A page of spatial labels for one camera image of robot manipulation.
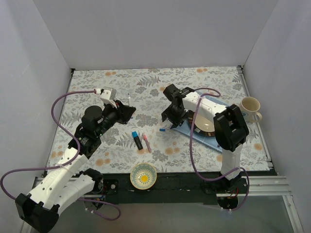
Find yellow centre patterned bowl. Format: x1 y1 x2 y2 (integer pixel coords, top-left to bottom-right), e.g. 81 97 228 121
130 163 157 190

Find light blue checkered napkin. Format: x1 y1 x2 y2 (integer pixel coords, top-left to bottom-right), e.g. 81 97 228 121
173 96 243 152

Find floral patterned tablecloth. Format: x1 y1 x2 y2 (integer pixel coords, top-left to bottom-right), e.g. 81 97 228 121
46 67 270 174

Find aluminium frame rail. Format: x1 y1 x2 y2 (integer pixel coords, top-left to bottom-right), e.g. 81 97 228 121
218 176 304 233

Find cream painted mug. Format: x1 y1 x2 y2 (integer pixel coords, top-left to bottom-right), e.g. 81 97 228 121
240 97 262 123

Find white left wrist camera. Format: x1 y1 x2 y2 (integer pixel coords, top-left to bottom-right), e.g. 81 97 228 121
100 88 117 108

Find black blue highlighter pen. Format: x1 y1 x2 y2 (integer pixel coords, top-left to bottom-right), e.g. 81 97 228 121
132 131 143 150

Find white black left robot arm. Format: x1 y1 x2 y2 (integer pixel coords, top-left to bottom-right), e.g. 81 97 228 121
15 100 136 233

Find striped rim cream plate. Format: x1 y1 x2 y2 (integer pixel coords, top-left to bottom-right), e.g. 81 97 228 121
193 114 215 137

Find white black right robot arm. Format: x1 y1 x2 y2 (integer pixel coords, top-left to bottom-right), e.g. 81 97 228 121
161 84 249 193

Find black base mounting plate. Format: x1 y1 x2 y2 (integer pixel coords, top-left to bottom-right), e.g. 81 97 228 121
86 172 247 205

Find pink marker pen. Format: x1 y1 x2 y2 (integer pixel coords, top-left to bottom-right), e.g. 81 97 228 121
143 134 152 153

